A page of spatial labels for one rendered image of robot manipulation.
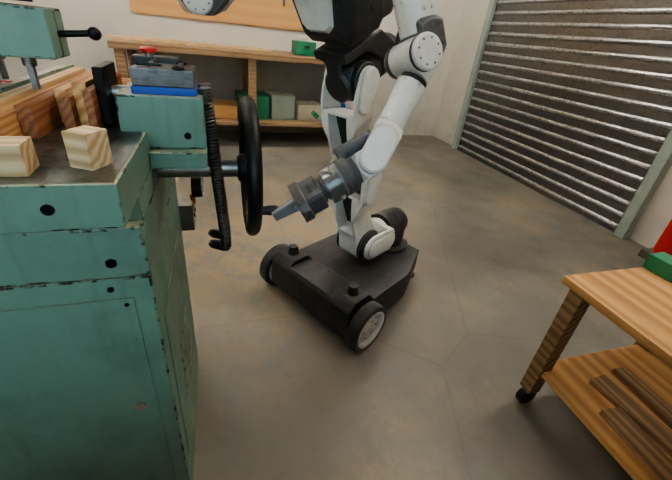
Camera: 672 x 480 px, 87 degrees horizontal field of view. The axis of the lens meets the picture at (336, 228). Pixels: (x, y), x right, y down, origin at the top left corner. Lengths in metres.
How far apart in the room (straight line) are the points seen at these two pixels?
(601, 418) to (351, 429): 0.73
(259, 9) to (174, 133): 3.44
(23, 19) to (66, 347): 0.51
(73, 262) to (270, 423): 0.82
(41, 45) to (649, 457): 1.58
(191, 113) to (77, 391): 0.54
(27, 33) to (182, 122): 0.23
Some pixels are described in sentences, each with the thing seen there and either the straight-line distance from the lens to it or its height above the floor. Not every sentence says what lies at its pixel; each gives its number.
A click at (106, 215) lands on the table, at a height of 0.86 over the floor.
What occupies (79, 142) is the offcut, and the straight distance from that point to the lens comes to 0.53.
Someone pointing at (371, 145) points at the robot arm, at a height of 0.87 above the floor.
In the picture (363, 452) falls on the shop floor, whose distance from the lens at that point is 1.25.
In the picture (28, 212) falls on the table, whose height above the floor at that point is 0.87.
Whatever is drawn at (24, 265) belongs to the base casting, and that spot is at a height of 0.75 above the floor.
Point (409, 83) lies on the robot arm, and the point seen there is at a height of 1.00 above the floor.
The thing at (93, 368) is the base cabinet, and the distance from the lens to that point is 0.80.
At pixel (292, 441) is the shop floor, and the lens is 1.25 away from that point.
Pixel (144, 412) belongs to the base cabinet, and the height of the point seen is 0.38.
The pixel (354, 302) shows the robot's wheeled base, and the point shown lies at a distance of 1.35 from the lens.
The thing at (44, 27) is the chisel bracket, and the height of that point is 1.04.
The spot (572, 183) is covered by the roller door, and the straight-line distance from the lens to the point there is 3.48.
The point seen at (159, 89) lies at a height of 0.97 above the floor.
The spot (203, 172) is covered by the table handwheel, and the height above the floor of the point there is 0.81.
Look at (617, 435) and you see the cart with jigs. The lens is 1.39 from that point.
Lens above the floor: 1.08
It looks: 29 degrees down
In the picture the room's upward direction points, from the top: 7 degrees clockwise
